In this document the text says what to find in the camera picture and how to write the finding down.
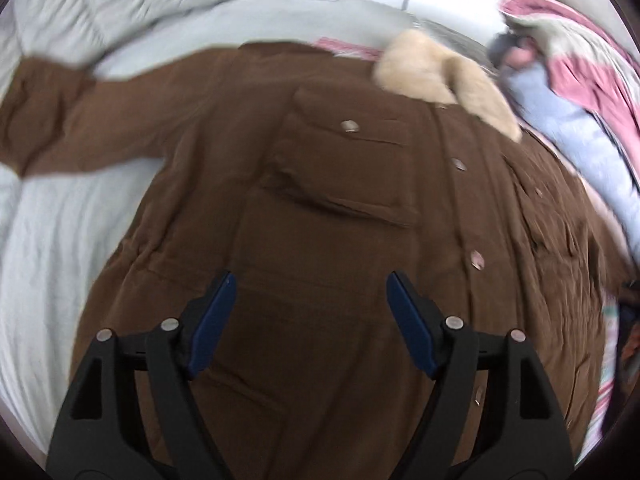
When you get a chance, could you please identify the brown coat with fur collar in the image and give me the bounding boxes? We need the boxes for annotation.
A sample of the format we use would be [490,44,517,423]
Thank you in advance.
[1,44,629,479]

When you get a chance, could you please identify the patterned knit blanket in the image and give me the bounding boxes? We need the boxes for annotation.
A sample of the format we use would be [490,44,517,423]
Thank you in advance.
[577,292,620,463]

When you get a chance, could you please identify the light blue fleece blanket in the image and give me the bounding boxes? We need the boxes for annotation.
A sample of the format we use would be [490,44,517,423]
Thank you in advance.
[487,32,639,262]

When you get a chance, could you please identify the pink velvet quilt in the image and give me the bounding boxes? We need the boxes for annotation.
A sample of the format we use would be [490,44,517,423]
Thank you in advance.
[500,0,639,168]

